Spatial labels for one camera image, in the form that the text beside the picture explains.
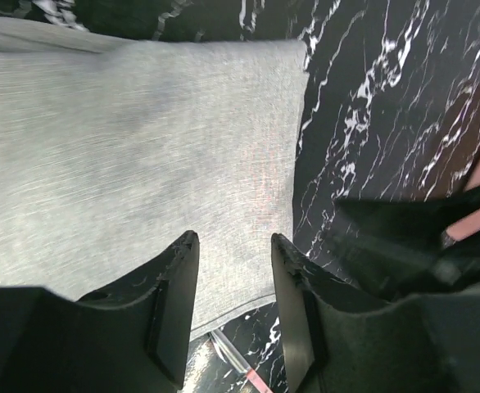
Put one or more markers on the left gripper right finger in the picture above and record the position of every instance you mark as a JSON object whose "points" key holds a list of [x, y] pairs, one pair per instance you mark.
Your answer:
{"points": [[337, 338]]}

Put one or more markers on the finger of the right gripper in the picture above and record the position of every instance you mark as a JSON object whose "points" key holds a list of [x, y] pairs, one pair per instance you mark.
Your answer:
{"points": [[395, 247]]}

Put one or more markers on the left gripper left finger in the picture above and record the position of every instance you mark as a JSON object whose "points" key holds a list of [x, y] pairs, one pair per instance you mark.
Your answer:
{"points": [[131, 335]]}

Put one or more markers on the grey cloth napkin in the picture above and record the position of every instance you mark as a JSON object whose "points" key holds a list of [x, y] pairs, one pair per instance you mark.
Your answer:
{"points": [[111, 148]]}

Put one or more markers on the black marbled table mat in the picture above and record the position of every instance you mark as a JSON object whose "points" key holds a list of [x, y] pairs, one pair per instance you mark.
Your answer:
{"points": [[392, 105]]}

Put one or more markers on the pink-handled table knife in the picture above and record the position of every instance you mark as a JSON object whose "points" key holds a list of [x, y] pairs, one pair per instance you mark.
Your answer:
{"points": [[231, 354]]}

